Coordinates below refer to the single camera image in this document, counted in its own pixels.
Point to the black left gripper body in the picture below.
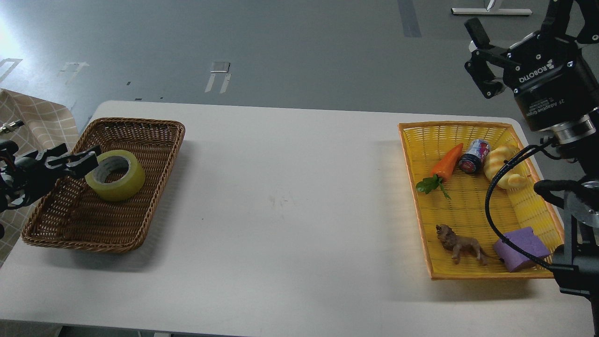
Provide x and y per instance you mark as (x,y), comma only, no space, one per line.
(23,182)

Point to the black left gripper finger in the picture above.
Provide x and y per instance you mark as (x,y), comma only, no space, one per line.
(73,165)
(60,155)

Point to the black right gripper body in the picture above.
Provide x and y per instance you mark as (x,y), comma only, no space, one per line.
(551,82)

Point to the yellow tape roll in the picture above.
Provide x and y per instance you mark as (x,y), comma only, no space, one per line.
(118,176)

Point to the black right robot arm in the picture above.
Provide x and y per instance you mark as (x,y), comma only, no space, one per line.
(575,263)

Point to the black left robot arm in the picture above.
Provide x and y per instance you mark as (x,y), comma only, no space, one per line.
(8,150)

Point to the beige checkered cloth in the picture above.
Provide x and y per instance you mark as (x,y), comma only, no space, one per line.
(46,125)

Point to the brown wicker basket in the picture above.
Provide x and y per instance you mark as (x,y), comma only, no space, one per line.
(73,216)

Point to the white metal stand base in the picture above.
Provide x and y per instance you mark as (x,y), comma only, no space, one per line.
(494,7)

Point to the toy croissant bread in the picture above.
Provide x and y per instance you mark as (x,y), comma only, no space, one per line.
(495,160)

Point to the small soda can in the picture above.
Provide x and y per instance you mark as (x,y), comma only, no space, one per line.
(472,160)

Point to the orange toy carrot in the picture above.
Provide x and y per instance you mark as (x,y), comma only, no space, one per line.
(441,172)

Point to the yellow plastic basket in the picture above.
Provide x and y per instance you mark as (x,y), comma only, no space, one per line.
(424,144)

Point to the brown toy lion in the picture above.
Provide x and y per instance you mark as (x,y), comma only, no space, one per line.
(457,244)

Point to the purple foam block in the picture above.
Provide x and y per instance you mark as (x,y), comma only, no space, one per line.
(528,241)

